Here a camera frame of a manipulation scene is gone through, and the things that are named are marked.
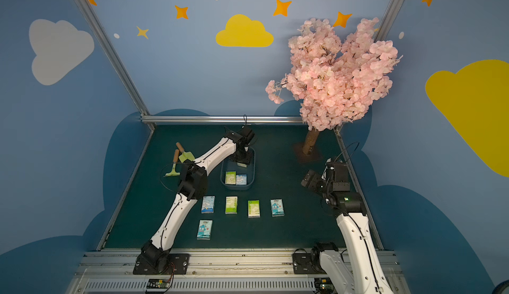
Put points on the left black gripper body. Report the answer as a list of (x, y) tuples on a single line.
[(242, 157)]

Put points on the blue cartoon tissue pack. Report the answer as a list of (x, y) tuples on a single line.
[(208, 204), (277, 208)]

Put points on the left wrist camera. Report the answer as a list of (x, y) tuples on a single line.
[(246, 134)]

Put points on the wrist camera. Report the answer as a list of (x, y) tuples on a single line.
[(337, 177), (246, 134)]

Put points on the right green circuit board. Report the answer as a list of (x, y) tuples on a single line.
[(323, 286)]

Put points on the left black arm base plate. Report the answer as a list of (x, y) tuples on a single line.
[(167, 264)]

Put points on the aluminium front rail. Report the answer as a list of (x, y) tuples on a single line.
[(223, 270)]

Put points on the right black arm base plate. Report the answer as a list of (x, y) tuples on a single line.
[(305, 263)]

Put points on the blue plastic storage box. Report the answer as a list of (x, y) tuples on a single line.
[(228, 165)]

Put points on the pink blossom artificial tree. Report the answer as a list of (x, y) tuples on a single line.
[(335, 81)]

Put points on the green white tissue pack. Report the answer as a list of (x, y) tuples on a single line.
[(231, 205)]

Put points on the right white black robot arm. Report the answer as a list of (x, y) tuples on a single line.
[(365, 273)]

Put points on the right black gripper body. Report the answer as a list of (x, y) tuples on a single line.
[(314, 181)]

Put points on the green circuit board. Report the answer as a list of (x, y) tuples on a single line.
[(158, 284), (323, 286)]

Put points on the left green circuit board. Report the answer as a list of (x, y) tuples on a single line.
[(158, 284)]

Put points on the aluminium back frame bar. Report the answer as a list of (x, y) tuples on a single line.
[(243, 119)]

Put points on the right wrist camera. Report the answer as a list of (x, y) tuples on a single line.
[(337, 177)]

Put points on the green trowel wooden handle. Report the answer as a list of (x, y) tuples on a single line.
[(184, 155)]

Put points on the green rake wooden handle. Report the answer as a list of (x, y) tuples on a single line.
[(175, 160)]

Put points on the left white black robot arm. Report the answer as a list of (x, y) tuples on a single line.
[(192, 186)]

